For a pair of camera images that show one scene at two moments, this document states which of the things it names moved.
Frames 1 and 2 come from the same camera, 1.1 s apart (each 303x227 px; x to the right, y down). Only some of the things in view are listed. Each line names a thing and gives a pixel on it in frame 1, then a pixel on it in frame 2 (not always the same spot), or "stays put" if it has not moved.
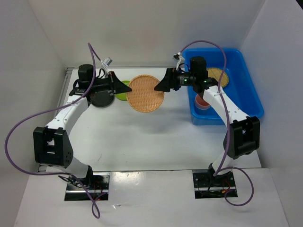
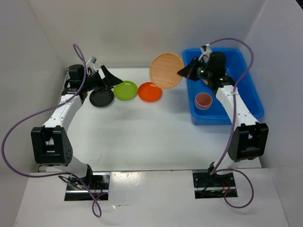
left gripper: (115, 85) to (109, 81)
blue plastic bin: (240, 88) stays put
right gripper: (170, 81) to (188, 71)
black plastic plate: (102, 99) stays put
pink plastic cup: (200, 104) stays put
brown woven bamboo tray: (143, 98) to (164, 69)
